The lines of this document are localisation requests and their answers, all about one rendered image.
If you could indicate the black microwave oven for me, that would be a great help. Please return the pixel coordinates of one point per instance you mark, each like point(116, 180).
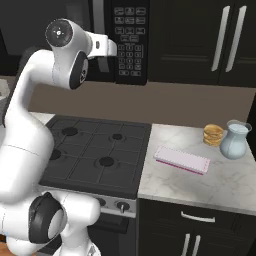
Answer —
point(131, 40)

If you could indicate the black base cupboard door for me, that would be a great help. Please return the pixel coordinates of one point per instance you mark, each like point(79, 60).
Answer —
point(160, 241)
point(226, 245)

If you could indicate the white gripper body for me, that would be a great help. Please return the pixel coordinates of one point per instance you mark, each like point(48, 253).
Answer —
point(112, 48)

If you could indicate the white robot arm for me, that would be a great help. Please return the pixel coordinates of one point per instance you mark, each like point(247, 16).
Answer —
point(23, 156)

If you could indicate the stack of golden pancakes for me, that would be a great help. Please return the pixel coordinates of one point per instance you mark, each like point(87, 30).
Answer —
point(213, 135)

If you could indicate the black wall cupboard door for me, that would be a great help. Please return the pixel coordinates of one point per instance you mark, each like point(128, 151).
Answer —
point(183, 40)
point(246, 43)

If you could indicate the black tall cabinet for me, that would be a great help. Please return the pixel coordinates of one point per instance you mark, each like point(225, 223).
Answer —
point(252, 123)

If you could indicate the black and silver oven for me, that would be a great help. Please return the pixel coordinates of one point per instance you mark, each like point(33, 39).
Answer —
point(113, 233)

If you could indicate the black drawer front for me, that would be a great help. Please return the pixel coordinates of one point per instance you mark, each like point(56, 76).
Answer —
point(226, 216)

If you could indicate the black oven knob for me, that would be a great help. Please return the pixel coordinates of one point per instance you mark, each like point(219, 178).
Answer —
point(101, 202)
point(122, 207)

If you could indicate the black microwave door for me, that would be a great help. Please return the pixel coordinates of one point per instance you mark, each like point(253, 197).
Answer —
point(30, 23)

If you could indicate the glass jug of milk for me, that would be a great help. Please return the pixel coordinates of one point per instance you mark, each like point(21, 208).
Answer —
point(235, 141)

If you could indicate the black gas hob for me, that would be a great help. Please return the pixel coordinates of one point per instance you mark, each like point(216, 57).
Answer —
point(96, 150)

